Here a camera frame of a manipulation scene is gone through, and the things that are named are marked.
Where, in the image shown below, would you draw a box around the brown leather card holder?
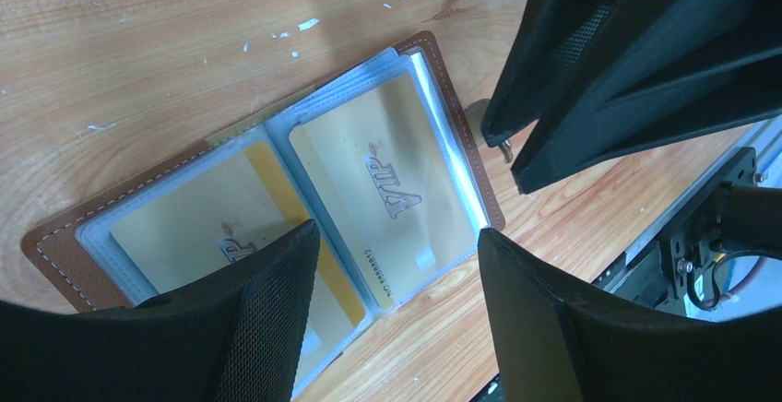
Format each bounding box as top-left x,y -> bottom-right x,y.
1,31 -> 504,401

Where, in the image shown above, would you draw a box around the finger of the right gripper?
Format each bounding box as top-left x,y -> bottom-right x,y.
512,0 -> 781,194
480,0 -> 639,148

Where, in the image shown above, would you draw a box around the gold VIP card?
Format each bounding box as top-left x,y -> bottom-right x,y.
289,73 -> 477,311
111,141 -> 367,393

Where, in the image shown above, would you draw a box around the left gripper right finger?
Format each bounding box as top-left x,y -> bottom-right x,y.
478,228 -> 781,401

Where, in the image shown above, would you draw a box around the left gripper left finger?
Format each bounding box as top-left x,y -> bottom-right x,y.
1,220 -> 320,401

